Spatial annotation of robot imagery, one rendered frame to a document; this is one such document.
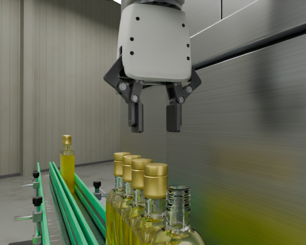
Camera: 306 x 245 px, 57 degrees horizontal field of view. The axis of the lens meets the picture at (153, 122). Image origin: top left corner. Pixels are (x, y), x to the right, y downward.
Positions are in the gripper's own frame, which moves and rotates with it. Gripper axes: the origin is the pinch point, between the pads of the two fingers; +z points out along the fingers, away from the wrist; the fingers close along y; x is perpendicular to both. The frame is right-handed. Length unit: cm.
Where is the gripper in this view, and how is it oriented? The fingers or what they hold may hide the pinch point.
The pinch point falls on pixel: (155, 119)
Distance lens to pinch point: 39.8
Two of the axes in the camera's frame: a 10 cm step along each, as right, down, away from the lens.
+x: 3.9, 0.0, -9.2
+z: 0.1, 10.0, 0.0
